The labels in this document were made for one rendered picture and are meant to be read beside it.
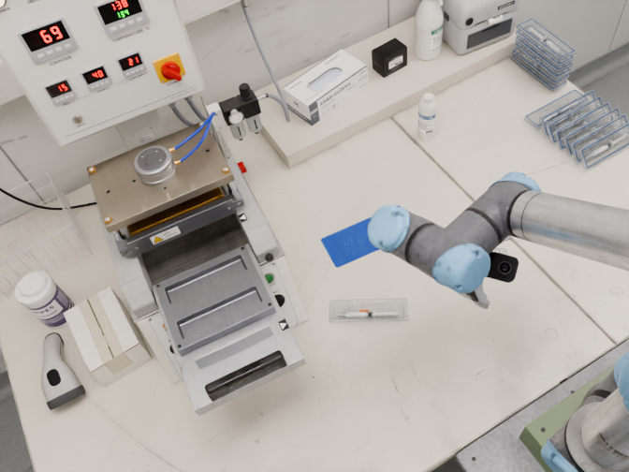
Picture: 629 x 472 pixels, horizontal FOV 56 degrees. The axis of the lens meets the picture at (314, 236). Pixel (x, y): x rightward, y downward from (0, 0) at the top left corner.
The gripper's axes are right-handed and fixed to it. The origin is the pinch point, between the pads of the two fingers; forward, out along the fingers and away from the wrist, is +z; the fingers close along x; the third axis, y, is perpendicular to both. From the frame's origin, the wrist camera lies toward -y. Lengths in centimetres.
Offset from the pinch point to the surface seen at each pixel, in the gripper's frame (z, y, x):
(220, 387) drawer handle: -40, 23, 35
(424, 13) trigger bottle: 14, 54, -67
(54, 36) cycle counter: -76, 54, -16
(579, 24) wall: 117, 66, -116
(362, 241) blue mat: 4.1, 41.9, 0.8
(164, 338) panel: -37, 50, 35
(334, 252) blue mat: -0.8, 45.3, 5.6
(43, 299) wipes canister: -54, 77, 36
